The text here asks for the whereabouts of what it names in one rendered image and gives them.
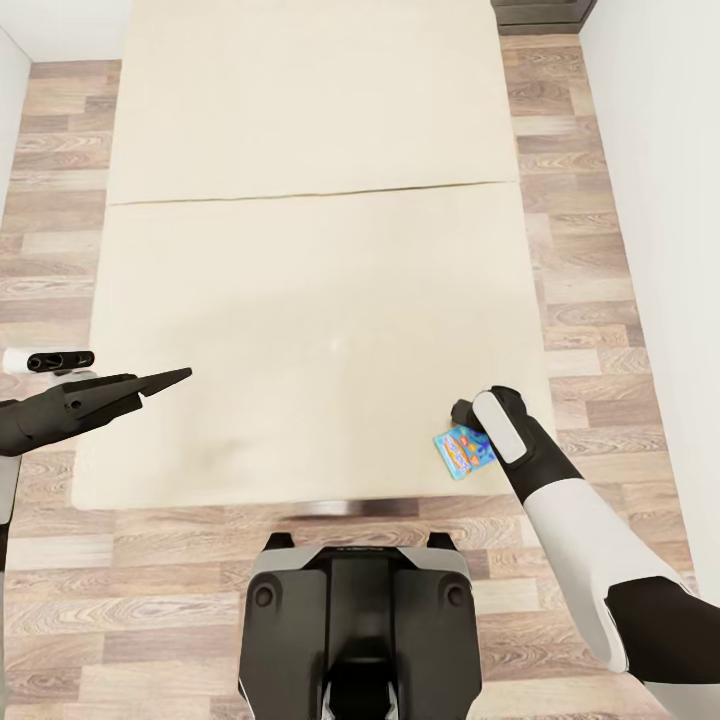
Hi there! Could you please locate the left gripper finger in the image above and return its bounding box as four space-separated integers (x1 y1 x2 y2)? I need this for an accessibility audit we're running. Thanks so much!
63 377 150 426
99 367 193 398

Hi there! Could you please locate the board game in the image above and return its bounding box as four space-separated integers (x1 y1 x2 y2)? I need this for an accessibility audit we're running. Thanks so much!
432 425 497 480

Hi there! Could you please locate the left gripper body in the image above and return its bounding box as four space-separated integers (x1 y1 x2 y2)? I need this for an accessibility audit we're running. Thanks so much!
16 374 143 445

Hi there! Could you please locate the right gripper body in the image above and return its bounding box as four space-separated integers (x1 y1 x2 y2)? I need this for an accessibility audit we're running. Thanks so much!
451 399 485 433

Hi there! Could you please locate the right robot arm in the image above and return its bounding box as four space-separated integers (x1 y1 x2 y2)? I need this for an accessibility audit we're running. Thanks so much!
451 387 720 720

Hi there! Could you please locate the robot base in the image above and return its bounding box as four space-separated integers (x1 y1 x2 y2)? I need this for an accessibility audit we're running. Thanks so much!
237 532 483 720

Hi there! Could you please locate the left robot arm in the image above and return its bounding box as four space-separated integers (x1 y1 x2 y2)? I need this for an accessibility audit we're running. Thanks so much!
0 346 193 720

